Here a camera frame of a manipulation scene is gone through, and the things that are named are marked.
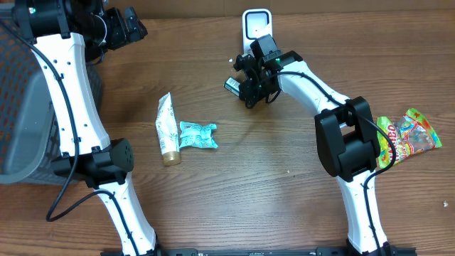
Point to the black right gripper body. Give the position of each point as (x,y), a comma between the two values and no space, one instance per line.
(255,87)

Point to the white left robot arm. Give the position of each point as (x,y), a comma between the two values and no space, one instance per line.
(66,37)

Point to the green haribo candy bag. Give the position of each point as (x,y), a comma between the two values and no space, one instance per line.
(412,134)

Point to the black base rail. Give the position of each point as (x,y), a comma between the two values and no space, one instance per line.
(320,251)

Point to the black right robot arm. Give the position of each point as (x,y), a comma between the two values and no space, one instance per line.
(346,137)

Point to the white tube with gold cap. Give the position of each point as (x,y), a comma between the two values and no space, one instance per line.
(167,131)

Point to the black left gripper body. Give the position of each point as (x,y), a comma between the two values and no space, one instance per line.
(116,34)

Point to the grey plastic shopping basket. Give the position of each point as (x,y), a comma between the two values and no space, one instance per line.
(41,118)

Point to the green axe brand box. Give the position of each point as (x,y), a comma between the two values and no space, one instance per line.
(233,86)

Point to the teal packet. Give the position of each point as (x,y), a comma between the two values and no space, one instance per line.
(198,136)

